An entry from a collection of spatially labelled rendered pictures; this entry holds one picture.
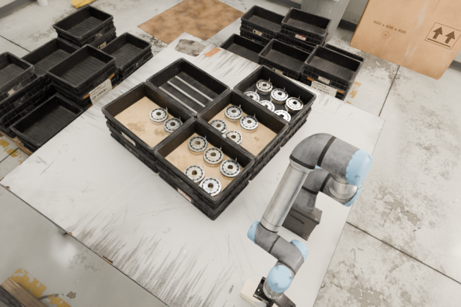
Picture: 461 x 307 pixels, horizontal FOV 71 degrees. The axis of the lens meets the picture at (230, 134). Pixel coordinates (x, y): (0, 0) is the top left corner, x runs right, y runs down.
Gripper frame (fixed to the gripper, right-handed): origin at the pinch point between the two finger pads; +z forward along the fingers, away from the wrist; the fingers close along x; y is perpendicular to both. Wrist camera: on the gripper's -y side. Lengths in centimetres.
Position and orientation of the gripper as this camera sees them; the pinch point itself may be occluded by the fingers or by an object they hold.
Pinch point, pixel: (269, 303)
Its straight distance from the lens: 150.6
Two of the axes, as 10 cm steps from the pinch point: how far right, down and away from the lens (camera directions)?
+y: -8.6, -4.4, 2.7
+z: -0.7, 6.2, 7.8
